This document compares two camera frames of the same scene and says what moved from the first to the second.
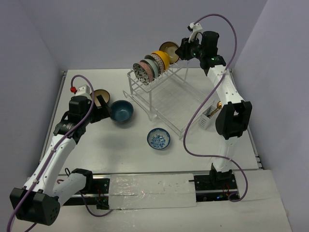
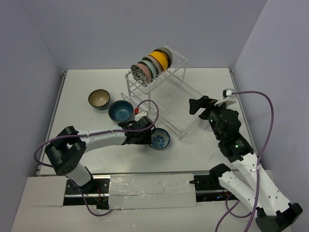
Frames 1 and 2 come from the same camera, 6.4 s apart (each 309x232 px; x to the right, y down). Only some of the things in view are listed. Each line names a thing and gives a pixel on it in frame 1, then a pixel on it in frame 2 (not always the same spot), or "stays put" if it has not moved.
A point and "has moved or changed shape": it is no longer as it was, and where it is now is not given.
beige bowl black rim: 104,93 stays put
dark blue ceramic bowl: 121,111 stays put
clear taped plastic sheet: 153,191 stays put
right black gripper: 183,50 -> 195,104
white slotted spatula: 204,119 stays put
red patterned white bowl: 161,62 -> 159,69
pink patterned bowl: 148,69 has moved or changed shape
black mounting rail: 97,192 stays put
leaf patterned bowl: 140,73 has moved or changed shape
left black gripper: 100,110 -> 144,136
